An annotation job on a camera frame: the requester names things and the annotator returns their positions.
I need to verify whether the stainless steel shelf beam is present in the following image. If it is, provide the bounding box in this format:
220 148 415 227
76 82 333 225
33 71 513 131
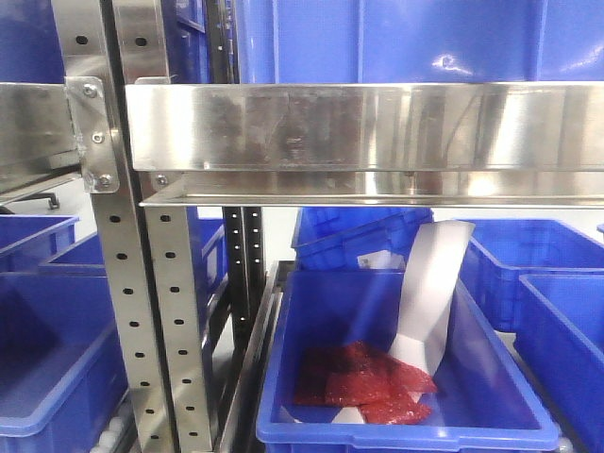
126 82 603 209

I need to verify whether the large blue bin upper shelf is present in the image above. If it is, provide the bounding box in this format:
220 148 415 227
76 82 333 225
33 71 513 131
233 1 603 83

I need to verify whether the blue bin tilted behind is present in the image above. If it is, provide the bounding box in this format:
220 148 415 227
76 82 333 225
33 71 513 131
292 207 433 271

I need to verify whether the black perforated rear upright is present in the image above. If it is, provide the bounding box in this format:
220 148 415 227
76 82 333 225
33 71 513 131
205 1 264 341

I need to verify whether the white paper sheet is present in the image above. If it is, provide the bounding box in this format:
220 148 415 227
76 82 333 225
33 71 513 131
280 219 476 425

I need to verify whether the stainless steel perforated upright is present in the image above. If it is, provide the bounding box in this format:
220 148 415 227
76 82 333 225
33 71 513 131
52 1 217 452

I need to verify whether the red bubble wrap bag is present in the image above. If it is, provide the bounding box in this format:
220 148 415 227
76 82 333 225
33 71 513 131
293 341 438 425

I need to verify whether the blue bin far right rear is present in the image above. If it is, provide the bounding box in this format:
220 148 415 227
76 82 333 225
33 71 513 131
460 218 603 332

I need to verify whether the blue bin front centre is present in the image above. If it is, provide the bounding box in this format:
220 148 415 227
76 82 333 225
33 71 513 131
256 270 559 452

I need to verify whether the blue bin left rear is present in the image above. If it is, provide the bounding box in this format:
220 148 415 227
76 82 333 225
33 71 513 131
1 214 79 273

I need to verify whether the blue bin lower left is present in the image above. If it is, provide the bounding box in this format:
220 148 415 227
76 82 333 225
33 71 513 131
1 273 127 452

